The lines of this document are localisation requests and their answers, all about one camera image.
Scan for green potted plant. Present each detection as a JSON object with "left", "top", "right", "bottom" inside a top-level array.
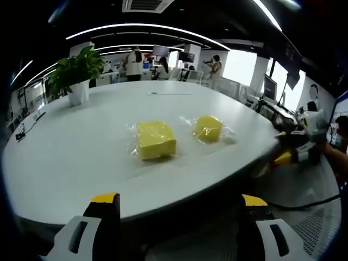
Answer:
[{"left": 47, "top": 45, "right": 106, "bottom": 99}]

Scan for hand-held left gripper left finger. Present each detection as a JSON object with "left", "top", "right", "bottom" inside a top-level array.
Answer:
[{"left": 45, "top": 192, "right": 121, "bottom": 261}]

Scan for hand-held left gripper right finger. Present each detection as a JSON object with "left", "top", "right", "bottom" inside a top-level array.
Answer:
[{"left": 240, "top": 194, "right": 300, "bottom": 261}]

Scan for black cable on table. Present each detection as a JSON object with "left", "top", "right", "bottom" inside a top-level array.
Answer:
[{"left": 15, "top": 112, "right": 47, "bottom": 141}]

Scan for computer monitor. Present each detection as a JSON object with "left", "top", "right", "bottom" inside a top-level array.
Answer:
[{"left": 264, "top": 75, "right": 278, "bottom": 102}]

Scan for small yellow sponge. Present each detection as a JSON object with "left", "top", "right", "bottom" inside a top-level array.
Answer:
[{"left": 192, "top": 115, "right": 224, "bottom": 145}]

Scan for thick black cable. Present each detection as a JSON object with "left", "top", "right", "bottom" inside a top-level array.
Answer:
[{"left": 267, "top": 193, "right": 341, "bottom": 210}]

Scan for ceiling air vent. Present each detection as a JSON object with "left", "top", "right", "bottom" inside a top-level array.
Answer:
[{"left": 122, "top": 0, "right": 175, "bottom": 14}]

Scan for white plant pot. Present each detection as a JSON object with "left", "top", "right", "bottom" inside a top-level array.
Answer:
[{"left": 66, "top": 79, "right": 91, "bottom": 107}]

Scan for white mesh chair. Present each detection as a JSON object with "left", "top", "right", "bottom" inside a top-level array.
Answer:
[{"left": 291, "top": 197, "right": 344, "bottom": 259}]

